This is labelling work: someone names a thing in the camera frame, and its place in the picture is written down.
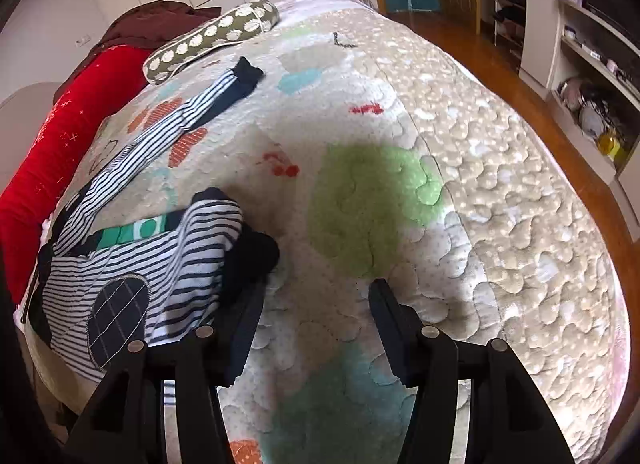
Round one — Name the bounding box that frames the white headboard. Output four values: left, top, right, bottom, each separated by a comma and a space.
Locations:
0, 82, 58, 191

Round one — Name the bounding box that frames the olive white patterned pillow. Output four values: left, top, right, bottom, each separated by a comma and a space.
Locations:
142, 0, 280, 85

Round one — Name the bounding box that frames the yellow container on shelf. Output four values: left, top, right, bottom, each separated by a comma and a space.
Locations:
597, 132, 620, 161

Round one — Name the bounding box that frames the white shelf unit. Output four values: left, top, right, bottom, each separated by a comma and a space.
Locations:
520, 0, 639, 239

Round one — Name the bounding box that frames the red bolster cushion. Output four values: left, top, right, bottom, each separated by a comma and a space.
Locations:
1, 44, 151, 305

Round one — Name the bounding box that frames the heart patterned quilt bedspread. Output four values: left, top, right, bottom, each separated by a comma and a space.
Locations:
24, 0, 632, 464

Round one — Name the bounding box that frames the maroon blanket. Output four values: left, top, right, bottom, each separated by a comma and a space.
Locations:
52, 1, 221, 104

